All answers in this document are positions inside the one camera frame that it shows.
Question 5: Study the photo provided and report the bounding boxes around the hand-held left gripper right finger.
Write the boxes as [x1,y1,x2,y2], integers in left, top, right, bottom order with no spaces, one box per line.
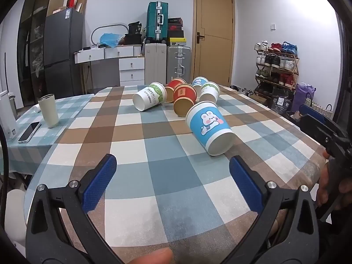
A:
[220,155,320,264]

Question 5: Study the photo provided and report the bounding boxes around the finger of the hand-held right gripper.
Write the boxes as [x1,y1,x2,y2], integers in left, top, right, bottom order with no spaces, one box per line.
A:
[298,115,347,157]
[300,104,341,135]

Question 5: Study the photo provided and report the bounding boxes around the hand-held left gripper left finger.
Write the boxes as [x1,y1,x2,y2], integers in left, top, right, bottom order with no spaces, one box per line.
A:
[25,154,125,264]

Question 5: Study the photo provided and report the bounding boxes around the blue bunny paper cup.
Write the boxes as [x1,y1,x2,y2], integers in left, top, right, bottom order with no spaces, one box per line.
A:
[185,101,236,156]

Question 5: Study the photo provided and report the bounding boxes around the white green-rim paper cup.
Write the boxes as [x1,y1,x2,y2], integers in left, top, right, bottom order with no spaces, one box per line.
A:
[199,81,221,104]

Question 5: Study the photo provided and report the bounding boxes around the white green-print paper cup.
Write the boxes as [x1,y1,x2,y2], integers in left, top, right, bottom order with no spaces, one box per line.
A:
[132,82,168,112]

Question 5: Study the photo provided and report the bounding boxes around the red brown paper cup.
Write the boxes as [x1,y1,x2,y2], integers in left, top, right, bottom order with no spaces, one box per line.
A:
[173,84,197,117]

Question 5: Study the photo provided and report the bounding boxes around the small blue paper cup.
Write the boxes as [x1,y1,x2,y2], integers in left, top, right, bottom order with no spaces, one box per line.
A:
[192,76,209,97]

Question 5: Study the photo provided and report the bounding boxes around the person's right hand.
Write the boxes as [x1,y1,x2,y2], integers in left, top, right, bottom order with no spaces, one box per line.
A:
[316,149,334,209]

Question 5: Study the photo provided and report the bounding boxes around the person's left hand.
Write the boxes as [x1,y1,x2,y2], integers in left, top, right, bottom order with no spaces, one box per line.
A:
[128,248,174,264]

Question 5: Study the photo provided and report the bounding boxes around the woven basket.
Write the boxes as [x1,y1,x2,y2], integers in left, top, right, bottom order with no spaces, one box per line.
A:
[304,92,333,119]

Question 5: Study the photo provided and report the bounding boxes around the purple bag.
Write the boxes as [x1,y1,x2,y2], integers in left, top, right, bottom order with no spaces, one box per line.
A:
[291,82,317,113]

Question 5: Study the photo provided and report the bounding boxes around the black plastic bag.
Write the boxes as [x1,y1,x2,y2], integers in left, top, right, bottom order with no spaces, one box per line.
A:
[271,91,293,113]

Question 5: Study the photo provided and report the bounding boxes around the wooden shoe rack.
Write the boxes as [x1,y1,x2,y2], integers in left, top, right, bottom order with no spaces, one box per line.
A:
[254,50,300,100]

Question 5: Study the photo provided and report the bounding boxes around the rows of shoes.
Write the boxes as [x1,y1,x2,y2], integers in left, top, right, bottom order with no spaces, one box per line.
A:
[253,41,299,87]

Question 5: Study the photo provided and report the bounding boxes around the brown blue checked tablecloth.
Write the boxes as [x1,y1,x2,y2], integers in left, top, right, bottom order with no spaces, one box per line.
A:
[23,84,334,264]

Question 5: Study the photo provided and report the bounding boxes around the shoes on floor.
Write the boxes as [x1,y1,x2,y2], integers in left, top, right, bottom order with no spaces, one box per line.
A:
[229,85,258,97]

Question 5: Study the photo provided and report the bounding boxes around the light blue checked tablecloth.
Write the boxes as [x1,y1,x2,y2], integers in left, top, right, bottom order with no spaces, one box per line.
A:
[5,93,95,178]

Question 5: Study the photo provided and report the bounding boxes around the smartphone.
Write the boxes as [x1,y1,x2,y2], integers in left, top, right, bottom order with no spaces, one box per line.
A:
[18,121,42,144]

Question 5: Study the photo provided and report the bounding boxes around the cream tumbler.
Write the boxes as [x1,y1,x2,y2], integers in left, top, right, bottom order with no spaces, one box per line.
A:
[38,94,60,128]

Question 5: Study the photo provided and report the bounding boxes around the white appliance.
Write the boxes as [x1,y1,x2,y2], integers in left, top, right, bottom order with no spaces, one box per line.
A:
[0,90,18,141]

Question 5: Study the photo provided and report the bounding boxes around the white drawer unit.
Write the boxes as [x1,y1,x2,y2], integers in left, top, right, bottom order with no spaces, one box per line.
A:
[118,57,145,86]

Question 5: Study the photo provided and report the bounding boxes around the white desk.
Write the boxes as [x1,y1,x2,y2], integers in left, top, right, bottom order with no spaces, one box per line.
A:
[73,45,145,94]

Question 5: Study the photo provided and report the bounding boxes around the white suitcase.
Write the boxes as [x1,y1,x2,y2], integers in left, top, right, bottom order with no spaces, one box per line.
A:
[144,43,167,86]

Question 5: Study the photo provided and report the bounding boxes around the wooden door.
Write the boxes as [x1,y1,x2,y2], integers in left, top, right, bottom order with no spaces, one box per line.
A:
[193,0,236,87]

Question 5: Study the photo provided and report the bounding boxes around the grey refrigerator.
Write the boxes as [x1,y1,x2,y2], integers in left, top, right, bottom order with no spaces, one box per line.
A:
[43,8,84,99]

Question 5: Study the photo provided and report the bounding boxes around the silver suitcase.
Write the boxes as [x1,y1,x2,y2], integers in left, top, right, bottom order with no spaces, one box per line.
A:
[166,45,192,84]

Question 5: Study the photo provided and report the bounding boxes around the blue plastic bag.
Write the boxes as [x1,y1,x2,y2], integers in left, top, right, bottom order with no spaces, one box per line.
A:
[99,33,124,48]

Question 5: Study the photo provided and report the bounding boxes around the oval mirror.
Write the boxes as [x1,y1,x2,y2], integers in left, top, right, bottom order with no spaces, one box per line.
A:
[91,23,129,46]

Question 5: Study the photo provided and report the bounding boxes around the black glass cabinet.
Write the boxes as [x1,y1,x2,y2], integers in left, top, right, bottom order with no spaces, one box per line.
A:
[16,0,59,108]

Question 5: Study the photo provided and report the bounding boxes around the teal suitcase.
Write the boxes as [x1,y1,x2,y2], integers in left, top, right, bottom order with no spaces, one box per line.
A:
[146,2,169,44]

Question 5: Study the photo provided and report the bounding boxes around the black cable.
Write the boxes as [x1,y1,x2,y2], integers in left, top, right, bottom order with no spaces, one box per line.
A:
[0,125,9,191]

